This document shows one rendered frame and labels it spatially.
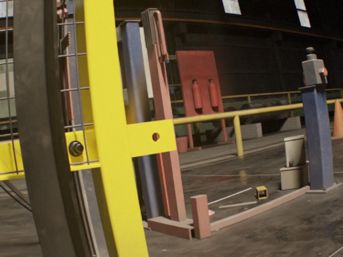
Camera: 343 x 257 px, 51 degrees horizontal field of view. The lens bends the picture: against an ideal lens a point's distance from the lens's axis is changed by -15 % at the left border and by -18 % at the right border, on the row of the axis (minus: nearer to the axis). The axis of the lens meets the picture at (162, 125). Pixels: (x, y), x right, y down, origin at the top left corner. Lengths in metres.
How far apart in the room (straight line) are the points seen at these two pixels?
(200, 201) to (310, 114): 0.78
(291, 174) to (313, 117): 0.40
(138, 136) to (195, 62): 7.55
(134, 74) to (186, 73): 6.17
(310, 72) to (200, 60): 6.40
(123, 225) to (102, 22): 0.30
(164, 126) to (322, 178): 1.41
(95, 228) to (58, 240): 0.98
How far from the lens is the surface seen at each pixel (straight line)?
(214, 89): 8.14
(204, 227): 1.53
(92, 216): 1.37
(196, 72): 8.15
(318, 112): 1.97
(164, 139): 0.68
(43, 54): 0.40
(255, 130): 8.80
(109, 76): 0.59
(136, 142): 0.65
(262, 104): 9.28
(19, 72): 0.39
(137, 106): 1.83
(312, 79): 1.97
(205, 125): 11.70
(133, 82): 1.84
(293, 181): 2.22
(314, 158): 2.01
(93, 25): 0.60
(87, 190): 1.36
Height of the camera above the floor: 0.42
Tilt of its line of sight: 1 degrees up
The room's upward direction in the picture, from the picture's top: 8 degrees counter-clockwise
